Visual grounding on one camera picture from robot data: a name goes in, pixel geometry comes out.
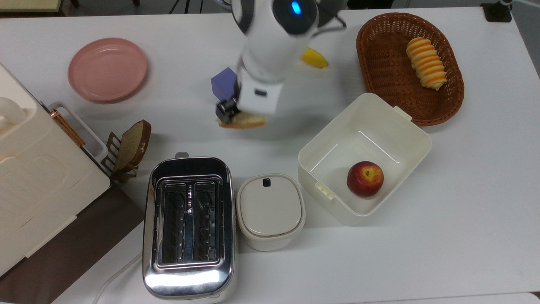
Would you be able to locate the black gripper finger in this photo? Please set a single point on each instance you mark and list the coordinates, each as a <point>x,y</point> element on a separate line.
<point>227,110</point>

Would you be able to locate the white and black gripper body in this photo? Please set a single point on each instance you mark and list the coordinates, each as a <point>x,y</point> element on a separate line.
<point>259,95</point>

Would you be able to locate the cream topped bread slice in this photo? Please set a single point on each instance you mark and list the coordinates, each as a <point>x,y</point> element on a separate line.
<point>249,121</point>

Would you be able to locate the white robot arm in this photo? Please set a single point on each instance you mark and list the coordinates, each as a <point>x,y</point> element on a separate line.
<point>278,38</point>

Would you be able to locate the brown wicker basket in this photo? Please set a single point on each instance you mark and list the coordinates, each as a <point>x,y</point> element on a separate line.
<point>388,76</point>

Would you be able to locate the orange striped spiral bread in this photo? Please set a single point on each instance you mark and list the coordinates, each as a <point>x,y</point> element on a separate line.
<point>427,63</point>

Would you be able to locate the purple foam cube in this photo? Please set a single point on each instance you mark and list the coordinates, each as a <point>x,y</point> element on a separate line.
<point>223,83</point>

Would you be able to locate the yellow banana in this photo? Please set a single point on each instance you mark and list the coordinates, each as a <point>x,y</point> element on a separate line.
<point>315,58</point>

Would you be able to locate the white open plastic box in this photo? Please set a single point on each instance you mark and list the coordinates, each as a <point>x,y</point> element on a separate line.
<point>337,135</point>

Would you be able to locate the brown toast slice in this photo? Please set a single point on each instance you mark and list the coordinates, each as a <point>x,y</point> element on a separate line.
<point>133,145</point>

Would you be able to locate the white lidded container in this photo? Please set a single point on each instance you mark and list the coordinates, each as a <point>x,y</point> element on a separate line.
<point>270,209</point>

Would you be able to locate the brown wooden toast rack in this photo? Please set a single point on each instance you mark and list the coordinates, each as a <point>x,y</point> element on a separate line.
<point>110,148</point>

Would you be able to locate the pink plate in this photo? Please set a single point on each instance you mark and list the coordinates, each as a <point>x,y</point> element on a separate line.
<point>107,69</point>

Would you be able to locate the red apple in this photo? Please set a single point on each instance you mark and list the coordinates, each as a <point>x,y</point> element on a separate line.
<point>365,179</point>

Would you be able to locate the silver two-slot toaster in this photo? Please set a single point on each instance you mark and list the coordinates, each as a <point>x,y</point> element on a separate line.
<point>190,278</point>

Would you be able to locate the white oven appliance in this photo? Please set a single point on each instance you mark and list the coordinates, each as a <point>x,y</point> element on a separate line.
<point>38,177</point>

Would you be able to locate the beige side table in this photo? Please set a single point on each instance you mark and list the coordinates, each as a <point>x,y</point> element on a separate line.
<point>25,5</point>

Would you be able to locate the black stand base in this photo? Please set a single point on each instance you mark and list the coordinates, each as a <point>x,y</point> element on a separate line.
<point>498,12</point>

